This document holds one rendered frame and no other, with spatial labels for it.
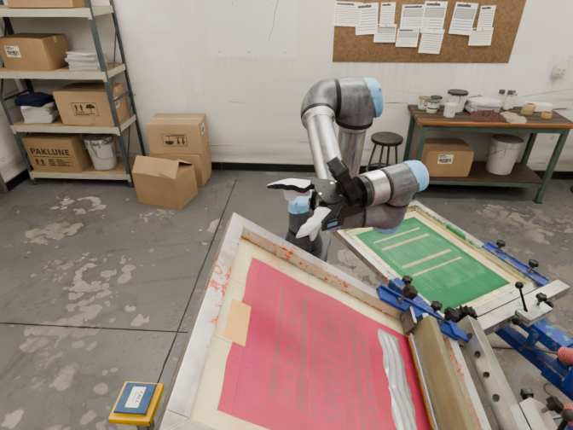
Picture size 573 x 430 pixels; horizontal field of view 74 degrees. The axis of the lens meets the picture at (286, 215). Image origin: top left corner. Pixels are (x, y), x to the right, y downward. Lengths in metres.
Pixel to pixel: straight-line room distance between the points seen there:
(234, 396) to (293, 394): 0.13
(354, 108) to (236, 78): 3.46
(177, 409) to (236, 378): 0.15
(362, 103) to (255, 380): 0.78
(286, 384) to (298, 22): 3.92
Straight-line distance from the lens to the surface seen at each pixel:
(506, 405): 1.22
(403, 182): 0.87
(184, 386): 0.67
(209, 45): 4.54
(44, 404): 2.82
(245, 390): 0.76
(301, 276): 1.04
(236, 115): 4.66
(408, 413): 1.02
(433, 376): 1.06
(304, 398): 0.83
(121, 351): 2.87
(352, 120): 1.17
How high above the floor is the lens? 2.09
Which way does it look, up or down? 32 degrees down
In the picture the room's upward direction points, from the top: straight up
